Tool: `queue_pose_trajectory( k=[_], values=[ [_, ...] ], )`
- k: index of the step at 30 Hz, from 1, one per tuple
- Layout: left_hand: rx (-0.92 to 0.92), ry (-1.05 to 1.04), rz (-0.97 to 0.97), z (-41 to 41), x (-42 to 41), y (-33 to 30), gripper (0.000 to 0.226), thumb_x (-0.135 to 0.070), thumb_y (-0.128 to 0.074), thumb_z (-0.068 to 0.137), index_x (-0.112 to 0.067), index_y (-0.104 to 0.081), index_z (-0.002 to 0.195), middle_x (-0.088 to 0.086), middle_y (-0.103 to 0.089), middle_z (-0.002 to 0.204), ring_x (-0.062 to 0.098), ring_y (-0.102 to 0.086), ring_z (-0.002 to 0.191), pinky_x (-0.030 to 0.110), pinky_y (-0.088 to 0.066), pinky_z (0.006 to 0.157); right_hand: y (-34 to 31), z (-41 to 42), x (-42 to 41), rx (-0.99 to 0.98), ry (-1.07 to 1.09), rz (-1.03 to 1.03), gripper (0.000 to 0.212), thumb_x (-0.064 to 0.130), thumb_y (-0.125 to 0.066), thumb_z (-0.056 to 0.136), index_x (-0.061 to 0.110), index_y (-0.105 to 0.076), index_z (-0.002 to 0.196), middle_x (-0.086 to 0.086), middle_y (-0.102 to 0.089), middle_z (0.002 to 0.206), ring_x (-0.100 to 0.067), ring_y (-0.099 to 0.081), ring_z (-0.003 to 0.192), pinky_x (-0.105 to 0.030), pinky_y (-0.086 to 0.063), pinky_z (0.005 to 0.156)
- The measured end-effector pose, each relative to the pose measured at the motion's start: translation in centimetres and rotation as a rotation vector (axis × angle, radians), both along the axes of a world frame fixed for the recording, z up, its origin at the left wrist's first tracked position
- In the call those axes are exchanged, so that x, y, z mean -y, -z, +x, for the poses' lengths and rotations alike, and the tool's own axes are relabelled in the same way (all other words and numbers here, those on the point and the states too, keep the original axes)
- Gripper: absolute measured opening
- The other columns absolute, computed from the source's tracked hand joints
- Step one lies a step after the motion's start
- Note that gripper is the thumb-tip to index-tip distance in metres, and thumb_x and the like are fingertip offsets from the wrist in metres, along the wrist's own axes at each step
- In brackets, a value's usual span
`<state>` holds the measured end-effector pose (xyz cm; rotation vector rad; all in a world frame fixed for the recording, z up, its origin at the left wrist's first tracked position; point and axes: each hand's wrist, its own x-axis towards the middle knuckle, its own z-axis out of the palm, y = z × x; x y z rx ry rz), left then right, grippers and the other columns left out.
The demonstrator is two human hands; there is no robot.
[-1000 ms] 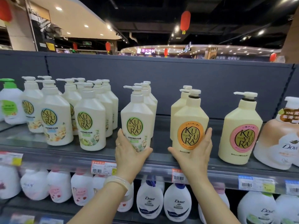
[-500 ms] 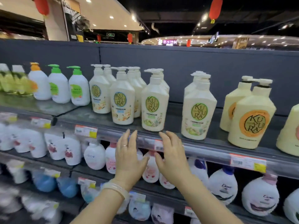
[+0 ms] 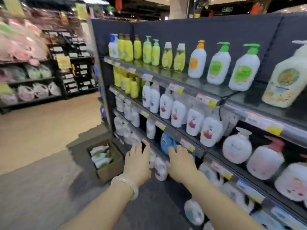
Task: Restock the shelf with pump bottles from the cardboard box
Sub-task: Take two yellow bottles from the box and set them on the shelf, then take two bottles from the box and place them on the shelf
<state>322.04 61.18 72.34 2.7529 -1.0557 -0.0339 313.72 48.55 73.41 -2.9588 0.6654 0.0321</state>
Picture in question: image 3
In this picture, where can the group of yellow bottles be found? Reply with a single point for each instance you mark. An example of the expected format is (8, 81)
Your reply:
(127, 85)

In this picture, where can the person's left forearm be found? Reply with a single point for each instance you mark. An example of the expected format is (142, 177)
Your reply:
(105, 208)

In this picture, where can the white bottle with green pump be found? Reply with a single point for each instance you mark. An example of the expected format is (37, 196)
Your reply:
(218, 69)
(243, 75)

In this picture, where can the brown cardboard box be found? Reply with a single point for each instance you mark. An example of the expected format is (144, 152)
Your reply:
(112, 168)

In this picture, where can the round white bottle teal print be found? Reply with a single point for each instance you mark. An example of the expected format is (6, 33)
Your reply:
(193, 212)

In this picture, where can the round white bottle pink print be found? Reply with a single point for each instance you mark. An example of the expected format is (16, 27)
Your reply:
(293, 182)

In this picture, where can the set of shelf price tags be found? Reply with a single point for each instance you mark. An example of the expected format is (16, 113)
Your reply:
(176, 88)

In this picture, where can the person's right hand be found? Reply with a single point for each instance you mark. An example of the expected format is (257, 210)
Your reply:
(182, 167)

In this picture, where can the person's right forearm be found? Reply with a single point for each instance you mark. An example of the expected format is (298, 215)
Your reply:
(215, 205)

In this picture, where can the green exit sign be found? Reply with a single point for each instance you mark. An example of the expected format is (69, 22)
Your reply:
(227, 9)

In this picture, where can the dark shelf with white labels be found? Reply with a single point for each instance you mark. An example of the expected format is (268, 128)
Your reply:
(76, 76)

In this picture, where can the red hanging lantern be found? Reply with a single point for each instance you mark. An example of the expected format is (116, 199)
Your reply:
(118, 3)
(255, 9)

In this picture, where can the row of small white bottles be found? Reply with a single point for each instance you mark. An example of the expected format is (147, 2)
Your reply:
(127, 110)

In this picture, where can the round white bottle pink pump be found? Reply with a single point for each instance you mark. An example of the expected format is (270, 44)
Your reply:
(265, 162)

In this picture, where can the group of white refill pouches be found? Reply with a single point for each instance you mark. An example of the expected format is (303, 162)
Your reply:
(124, 131)

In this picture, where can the dark grey store shelf unit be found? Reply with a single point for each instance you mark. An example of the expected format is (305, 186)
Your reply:
(215, 28)

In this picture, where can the white and green bottle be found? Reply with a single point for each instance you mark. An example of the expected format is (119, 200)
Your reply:
(100, 156)
(98, 150)
(103, 162)

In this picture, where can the white pillar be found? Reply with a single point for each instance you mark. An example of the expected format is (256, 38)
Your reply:
(178, 8)

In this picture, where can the yellow paper sign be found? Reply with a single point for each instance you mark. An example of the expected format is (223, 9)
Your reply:
(63, 63)

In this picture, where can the shelf of pink packaged goods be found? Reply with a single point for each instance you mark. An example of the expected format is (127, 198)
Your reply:
(26, 93)

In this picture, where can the person's left hand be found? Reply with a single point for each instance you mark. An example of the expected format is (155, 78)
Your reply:
(138, 165)

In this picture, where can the large cream bottle white pump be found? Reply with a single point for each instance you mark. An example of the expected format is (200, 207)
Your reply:
(285, 81)

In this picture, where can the row of white red-print bottles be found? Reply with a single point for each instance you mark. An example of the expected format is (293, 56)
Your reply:
(178, 114)

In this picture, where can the blue and white pump bottle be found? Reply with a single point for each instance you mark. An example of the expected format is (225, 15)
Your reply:
(112, 49)

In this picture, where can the white bottle with blue print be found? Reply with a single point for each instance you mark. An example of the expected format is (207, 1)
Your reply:
(160, 170)

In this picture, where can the person's right fingers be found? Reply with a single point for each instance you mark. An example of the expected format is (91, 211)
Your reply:
(178, 152)

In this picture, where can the yellow-green hanging sign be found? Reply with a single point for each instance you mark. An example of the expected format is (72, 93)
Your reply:
(81, 11)

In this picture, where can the clear yellow bottle white cap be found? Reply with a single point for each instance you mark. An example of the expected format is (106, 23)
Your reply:
(179, 60)
(167, 57)

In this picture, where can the yellow bottle with teal pump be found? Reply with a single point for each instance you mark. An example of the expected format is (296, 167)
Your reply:
(156, 55)
(147, 52)

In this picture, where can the yellow bottle with brown cap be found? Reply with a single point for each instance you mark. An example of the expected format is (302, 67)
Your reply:
(128, 50)
(137, 49)
(120, 47)

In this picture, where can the white bottle with orange pump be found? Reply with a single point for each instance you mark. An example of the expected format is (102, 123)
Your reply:
(196, 63)

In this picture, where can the blue refill pouch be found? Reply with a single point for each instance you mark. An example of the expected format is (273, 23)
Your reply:
(166, 142)

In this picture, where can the person's left fingers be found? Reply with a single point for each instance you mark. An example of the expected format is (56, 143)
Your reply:
(139, 148)

